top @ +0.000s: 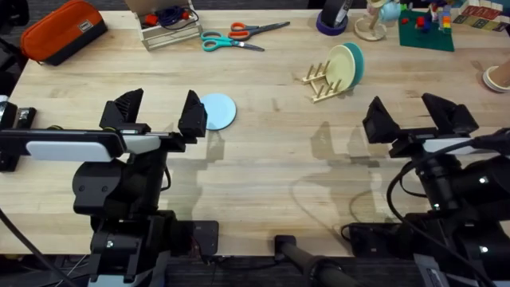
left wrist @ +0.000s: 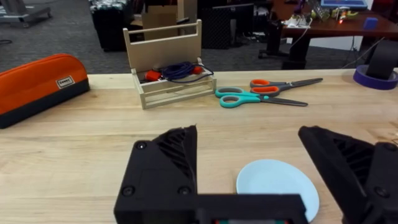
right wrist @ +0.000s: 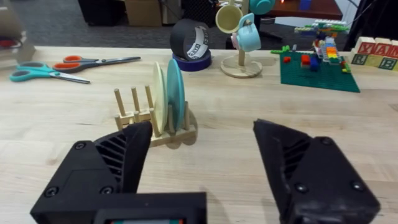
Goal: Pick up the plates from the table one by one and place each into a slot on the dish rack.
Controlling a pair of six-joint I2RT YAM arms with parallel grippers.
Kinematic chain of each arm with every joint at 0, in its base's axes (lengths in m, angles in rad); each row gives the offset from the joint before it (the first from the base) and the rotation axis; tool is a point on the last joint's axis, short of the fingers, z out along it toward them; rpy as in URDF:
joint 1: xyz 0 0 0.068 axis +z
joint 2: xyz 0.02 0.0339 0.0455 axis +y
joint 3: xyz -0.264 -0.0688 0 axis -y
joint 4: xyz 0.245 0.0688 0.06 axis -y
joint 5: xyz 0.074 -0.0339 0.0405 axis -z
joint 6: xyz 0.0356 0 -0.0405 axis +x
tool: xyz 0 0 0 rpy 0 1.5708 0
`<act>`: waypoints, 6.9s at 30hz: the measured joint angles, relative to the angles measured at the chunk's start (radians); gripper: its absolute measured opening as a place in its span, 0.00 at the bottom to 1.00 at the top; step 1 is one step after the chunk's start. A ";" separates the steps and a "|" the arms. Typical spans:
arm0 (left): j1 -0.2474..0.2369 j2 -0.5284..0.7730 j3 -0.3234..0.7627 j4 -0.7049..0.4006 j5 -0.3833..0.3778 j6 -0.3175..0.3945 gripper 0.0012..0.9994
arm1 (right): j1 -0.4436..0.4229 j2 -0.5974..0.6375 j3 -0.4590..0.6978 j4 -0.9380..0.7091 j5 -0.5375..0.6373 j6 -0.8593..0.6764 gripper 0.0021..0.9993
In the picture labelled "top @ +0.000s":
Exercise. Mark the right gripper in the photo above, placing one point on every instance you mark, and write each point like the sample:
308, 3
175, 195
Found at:
466, 179

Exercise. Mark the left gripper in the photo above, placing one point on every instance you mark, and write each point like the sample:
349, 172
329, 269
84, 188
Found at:
119, 183

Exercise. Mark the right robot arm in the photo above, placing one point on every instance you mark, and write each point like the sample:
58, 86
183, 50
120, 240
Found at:
470, 247

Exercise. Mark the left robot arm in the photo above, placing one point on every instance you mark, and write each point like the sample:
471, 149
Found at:
119, 247

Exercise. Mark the stack of pale plates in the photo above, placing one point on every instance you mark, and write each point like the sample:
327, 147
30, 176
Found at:
498, 77

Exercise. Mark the wooden peg rack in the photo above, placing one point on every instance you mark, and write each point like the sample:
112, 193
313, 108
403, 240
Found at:
318, 85

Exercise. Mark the light blue plate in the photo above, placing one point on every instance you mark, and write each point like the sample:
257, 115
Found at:
221, 111

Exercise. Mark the teal plate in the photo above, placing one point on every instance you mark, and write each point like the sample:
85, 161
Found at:
358, 61

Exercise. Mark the green board with blocks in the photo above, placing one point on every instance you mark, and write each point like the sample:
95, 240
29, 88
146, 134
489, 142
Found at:
426, 34

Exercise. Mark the pale yellow plate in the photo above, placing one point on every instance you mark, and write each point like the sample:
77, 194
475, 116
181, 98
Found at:
341, 68

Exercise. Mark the wooden cup stand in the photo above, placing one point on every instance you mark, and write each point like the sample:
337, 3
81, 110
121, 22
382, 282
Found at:
370, 28

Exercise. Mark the light blue cup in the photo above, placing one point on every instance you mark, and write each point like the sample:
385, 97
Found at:
389, 11

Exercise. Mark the box of coloured tiles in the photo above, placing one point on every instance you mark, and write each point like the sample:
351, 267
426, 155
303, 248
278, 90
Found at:
482, 16

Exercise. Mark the purple tape roll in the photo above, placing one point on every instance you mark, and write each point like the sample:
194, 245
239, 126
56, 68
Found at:
331, 24

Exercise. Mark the orange and black pouch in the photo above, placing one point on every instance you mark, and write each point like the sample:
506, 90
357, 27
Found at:
60, 32

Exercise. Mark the black clamp device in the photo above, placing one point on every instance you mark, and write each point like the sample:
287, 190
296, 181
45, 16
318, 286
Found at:
16, 119

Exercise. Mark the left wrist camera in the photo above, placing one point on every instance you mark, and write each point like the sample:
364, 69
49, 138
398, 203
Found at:
141, 144

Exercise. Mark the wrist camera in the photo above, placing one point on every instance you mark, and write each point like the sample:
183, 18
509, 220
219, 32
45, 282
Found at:
141, 144
446, 146

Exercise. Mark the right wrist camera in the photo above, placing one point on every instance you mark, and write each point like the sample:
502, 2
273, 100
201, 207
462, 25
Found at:
446, 146

